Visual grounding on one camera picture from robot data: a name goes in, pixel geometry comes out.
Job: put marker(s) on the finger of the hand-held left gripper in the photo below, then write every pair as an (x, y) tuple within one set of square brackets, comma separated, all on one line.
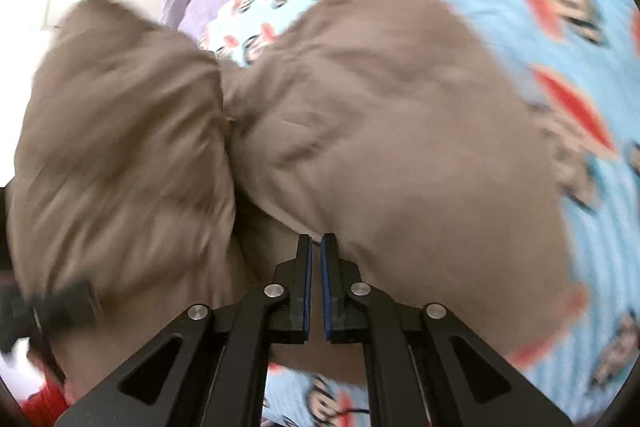
[(65, 309)]

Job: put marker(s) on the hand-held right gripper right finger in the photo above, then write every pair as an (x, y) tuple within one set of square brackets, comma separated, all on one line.
[(326, 287)]

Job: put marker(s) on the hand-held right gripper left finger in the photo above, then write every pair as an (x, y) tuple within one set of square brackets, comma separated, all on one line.
[(307, 287)]

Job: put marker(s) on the tan large jacket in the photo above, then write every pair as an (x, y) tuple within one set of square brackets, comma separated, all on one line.
[(375, 132)]

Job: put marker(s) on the red cloth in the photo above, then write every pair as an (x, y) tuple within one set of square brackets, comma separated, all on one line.
[(45, 402)]

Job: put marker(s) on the blue striped monkey-print blanket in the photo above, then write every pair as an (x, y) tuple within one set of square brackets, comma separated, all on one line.
[(550, 7)]

